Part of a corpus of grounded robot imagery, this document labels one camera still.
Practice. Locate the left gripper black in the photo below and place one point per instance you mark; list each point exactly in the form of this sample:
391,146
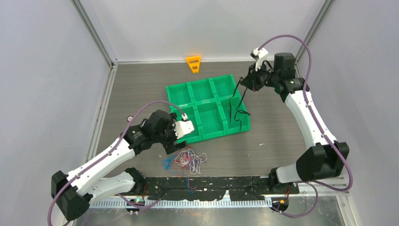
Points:
170,146

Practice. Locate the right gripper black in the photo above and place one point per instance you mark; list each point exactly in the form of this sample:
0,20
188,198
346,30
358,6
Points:
251,81

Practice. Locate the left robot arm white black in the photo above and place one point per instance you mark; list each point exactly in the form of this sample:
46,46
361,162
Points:
75,191

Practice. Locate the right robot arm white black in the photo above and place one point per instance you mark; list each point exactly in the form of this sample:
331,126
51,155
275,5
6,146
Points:
324,154

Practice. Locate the green plastic bin tray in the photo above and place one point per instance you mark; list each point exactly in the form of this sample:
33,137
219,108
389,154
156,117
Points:
214,105

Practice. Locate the orange triangular plastic piece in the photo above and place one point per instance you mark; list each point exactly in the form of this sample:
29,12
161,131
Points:
194,63

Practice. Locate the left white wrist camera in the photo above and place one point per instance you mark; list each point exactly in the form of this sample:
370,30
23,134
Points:
183,127

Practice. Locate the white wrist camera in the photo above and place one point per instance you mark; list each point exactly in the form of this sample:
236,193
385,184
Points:
259,55
183,127

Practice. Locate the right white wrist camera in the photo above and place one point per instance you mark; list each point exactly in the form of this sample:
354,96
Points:
259,55

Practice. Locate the perforated metal rail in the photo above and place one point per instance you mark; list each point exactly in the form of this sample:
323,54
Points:
226,202

